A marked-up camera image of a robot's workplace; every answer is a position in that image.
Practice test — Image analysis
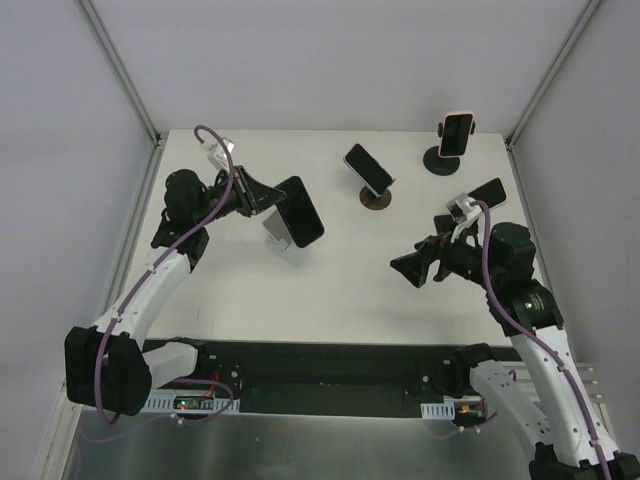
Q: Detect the white phone stand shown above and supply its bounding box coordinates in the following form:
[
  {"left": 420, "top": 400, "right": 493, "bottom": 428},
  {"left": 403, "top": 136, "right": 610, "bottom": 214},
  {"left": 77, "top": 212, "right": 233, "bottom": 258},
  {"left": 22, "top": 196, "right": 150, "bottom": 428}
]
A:
[{"left": 262, "top": 210, "right": 294, "bottom": 251}]

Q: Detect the black phone white case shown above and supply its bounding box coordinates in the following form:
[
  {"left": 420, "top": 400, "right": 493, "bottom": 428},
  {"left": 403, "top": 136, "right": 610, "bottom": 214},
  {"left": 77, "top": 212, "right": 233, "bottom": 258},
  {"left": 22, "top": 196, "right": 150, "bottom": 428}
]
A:
[{"left": 344, "top": 143, "right": 394, "bottom": 197}]

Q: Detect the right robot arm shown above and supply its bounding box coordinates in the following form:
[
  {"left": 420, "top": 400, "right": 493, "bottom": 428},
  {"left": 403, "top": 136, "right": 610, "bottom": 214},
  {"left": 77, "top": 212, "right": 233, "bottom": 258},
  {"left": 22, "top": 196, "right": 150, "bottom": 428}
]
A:
[{"left": 390, "top": 222, "right": 639, "bottom": 479}]

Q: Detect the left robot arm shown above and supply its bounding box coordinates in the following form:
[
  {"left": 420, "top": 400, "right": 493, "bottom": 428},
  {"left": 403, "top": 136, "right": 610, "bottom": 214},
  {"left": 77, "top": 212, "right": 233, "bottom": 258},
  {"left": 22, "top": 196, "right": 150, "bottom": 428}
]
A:
[{"left": 64, "top": 166, "right": 286, "bottom": 416}]

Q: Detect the black square base stand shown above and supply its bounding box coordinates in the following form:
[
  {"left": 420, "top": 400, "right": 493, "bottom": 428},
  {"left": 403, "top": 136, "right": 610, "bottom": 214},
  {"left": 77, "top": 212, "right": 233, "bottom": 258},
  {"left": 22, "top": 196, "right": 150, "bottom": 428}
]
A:
[{"left": 433, "top": 214, "right": 457, "bottom": 235}]

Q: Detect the pink phone tilted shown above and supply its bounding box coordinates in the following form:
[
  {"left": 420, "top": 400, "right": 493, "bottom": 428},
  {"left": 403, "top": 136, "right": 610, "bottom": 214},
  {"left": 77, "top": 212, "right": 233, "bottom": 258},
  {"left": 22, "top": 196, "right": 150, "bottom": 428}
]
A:
[{"left": 469, "top": 177, "right": 508, "bottom": 209}]

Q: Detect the round brown base stand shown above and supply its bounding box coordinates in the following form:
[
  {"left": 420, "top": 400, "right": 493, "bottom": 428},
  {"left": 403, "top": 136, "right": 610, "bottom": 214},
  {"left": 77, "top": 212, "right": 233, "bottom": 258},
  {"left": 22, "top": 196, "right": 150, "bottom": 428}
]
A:
[{"left": 359, "top": 186, "right": 392, "bottom": 211}]

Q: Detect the black round clamp stand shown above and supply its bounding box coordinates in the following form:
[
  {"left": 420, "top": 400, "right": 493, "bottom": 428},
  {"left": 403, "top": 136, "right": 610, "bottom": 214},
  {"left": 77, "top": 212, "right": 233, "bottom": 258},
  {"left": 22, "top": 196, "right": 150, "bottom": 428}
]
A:
[{"left": 422, "top": 143, "right": 463, "bottom": 176}]

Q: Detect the pink phone upright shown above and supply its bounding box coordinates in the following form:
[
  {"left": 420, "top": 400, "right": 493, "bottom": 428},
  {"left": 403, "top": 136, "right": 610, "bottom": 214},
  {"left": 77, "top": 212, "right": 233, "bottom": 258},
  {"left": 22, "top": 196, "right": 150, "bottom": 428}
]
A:
[{"left": 438, "top": 111, "right": 476, "bottom": 158}]

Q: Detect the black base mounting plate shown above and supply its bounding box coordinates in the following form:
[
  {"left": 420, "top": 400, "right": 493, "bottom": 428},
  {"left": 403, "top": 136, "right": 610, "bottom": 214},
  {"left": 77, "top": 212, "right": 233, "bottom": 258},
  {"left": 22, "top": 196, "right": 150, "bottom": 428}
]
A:
[{"left": 169, "top": 341, "right": 473, "bottom": 418}]

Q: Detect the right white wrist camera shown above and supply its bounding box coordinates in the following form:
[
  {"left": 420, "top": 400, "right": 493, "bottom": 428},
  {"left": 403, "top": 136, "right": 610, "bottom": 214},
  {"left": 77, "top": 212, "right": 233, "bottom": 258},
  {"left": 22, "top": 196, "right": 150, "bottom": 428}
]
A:
[{"left": 446, "top": 193, "right": 483, "bottom": 225}]

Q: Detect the right white cable duct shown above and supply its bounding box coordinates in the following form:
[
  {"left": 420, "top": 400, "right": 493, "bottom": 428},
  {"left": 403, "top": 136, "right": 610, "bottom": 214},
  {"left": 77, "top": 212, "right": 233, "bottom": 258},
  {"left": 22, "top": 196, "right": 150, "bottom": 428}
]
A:
[{"left": 420, "top": 400, "right": 456, "bottom": 421}]

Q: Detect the white cable duct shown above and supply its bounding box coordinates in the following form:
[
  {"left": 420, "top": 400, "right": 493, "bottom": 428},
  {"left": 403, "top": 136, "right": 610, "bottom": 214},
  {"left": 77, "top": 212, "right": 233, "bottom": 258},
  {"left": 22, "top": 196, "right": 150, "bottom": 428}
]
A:
[
  {"left": 140, "top": 393, "right": 240, "bottom": 415},
  {"left": 420, "top": 400, "right": 456, "bottom": 421}
]

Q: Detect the left side aluminium rail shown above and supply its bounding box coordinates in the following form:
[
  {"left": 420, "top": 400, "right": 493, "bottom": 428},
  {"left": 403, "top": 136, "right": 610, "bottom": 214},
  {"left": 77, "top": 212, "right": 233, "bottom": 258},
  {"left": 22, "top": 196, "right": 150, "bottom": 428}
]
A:
[{"left": 96, "top": 138, "right": 166, "bottom": 319}]

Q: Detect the aluminium rail front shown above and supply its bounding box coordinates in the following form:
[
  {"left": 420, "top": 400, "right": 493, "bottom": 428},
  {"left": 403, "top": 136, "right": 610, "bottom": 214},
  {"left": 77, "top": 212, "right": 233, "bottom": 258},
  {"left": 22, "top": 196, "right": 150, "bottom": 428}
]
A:
[{"left": 502, "top": 362, "right": 604, "bottom": 404}]

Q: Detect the left aluminium frame post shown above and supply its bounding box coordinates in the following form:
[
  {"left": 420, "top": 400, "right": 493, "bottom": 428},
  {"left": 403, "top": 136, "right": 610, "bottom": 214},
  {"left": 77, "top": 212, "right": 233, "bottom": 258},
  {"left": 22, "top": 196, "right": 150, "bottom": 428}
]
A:
[{"left": 74, "top": 0, "right": 162, "bottom": 145}]

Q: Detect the aluminium frame post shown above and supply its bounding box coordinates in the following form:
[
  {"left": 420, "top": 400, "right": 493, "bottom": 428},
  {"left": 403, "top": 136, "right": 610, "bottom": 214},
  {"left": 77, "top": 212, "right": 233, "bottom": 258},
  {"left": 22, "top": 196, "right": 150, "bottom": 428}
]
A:
[
  {"left": 74, "top": 0, "right": 162, "bottom": 145},
  {"left": 505, "top": 0, "right": 606, "bottom": 152}
]

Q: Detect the left white cable duct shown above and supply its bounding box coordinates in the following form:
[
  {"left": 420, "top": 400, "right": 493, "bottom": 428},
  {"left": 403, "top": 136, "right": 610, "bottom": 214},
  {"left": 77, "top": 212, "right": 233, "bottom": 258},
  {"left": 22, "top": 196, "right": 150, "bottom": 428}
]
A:
[{"left": 140, "top": 393, "right": 240, "bottom": 415}]

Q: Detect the right aluminium frame post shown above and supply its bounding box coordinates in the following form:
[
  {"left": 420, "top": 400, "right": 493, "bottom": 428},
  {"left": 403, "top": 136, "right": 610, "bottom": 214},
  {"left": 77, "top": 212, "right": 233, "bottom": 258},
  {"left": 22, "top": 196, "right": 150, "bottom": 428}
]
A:
[{"left": 505, "top": 0, "right": 606, "bottom": 152}]

